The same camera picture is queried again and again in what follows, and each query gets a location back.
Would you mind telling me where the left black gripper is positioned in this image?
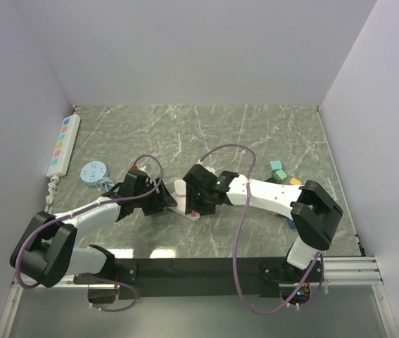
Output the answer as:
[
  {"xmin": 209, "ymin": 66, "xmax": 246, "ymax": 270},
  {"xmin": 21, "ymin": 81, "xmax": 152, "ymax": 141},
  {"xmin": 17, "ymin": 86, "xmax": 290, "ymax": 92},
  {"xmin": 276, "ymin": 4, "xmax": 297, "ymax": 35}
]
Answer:
[{"xmin": 134, "ymin": 177, "xmax": 176, "ymax": 216}]

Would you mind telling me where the white square plug adapter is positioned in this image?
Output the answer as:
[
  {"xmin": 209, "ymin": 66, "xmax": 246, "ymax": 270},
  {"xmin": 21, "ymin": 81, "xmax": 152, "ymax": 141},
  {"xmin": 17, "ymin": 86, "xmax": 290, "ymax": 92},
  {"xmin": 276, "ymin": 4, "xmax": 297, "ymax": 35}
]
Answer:
[{"xmin": 174, "ymin": 179, "xmax": 186, "ymax": 197}]

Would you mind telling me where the round blue power hub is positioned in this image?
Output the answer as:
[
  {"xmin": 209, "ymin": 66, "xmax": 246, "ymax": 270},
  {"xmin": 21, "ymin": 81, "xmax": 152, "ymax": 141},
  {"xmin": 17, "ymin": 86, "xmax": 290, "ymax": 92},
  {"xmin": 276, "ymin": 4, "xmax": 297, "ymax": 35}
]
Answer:
[{"xmin": 80, "ymin": 161, "xmax": 114, "ymax": 191}]

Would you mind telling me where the teal charger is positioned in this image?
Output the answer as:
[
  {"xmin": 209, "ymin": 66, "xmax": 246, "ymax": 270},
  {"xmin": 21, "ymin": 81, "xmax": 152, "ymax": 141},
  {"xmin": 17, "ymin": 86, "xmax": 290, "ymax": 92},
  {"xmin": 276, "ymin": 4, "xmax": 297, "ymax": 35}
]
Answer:
[{"xmin": 270, "ymin": 160, "xmax": 283, "ymax": 172}]

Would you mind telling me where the green charger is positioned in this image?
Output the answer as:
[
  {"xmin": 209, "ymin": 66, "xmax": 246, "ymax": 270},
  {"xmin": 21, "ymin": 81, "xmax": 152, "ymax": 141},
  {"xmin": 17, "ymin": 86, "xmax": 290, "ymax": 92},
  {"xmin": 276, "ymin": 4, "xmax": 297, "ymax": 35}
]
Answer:
[{"xmin": 272, "ymin": 169, "xmax": 288, "ymax": 182}]

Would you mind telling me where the yellow usb charger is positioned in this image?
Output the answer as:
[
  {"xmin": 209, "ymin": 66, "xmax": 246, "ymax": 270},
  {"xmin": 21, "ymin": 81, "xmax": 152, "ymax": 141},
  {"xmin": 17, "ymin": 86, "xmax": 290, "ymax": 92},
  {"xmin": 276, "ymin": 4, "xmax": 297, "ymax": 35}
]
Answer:
[{"xmin": 289, "ymin": 177, "xmax": 302, "ymax": 185}]

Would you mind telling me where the long white power strip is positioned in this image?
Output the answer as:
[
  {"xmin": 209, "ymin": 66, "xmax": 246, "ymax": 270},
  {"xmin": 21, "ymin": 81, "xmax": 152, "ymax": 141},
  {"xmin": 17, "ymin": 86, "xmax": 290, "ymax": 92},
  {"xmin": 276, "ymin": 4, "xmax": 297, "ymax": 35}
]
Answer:
[{"xmin": 46, "ymin": 113, "xmax": 80, "ymax": 206}]

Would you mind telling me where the black cube socket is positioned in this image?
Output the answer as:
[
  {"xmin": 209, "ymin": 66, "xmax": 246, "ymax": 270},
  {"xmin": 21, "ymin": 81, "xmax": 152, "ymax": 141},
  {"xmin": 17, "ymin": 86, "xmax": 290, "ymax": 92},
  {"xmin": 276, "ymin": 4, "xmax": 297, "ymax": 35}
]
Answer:
[{"xmin": 265, "ymin": 177, "xmax": 279, "ymax": 184}]

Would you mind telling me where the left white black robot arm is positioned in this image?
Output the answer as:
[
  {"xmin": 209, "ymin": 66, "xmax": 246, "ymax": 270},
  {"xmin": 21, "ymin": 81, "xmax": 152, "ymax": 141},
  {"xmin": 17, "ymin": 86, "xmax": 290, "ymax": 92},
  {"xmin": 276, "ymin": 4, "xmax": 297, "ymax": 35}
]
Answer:
[{"xmin": 10, "ymin": 178, "xmax": 177, "ymax": 289}]

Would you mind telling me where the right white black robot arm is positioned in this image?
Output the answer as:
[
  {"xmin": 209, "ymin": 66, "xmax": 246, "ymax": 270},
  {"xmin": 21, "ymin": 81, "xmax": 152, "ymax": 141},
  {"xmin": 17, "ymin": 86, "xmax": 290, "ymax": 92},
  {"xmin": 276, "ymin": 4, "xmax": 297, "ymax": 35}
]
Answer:
[{"xmin": 183, "ymin": 171, "xmax": 343, "ymax": 281}]

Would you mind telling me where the blue cube socket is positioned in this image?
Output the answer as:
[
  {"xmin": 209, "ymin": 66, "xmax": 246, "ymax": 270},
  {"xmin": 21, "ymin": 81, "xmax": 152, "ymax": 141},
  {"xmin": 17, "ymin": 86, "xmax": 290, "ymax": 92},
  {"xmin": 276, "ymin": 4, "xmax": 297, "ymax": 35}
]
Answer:
[{"xmin": 286, "ymin": 218, "xmax": 296, "ymax": 230}]

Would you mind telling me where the black mounting base bar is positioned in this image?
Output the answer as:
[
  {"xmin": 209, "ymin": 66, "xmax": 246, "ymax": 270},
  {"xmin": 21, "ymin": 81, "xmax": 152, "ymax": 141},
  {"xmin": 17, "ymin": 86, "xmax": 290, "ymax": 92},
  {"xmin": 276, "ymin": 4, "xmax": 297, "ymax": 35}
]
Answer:
[{"xmin": 68, "ymin": 255, "xmax": 324, "ymax": 305}]

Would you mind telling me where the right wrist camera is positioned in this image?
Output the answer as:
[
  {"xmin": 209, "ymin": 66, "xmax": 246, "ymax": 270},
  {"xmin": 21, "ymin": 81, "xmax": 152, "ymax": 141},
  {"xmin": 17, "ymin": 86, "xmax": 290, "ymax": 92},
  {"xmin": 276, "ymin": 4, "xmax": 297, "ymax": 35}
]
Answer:
[{"xmin": 182, "ymin": 164, "xmax": 217, "ymax": 192}]

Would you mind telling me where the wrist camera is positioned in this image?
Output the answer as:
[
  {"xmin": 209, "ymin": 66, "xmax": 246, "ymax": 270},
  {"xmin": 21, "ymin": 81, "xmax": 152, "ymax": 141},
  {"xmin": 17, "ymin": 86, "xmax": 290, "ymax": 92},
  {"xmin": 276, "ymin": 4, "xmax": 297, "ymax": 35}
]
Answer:
[
  {"xmin": 118, "ymin": 169, "xmax": 150, "ymax": 197},
  {"xmin": 182, "ymin": 164, "xmax": 217, "ymax": 192}
]

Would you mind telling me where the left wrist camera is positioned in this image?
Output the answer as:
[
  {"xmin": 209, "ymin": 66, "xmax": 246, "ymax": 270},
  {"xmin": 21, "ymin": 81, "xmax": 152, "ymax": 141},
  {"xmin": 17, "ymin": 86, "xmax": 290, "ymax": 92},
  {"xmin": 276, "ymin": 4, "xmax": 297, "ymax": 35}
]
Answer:
[{"xmin": 118, "ymin": 169, "xmax": 150, "ymax": 197}]

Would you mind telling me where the aluminium rail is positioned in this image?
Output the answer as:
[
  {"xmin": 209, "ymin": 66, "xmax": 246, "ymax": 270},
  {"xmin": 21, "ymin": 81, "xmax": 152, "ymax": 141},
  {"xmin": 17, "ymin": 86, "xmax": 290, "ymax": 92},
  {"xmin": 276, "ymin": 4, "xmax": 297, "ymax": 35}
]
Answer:
[{"xmin": 11, "ymin": 256, "xmax": 385, "ymax": 289}]

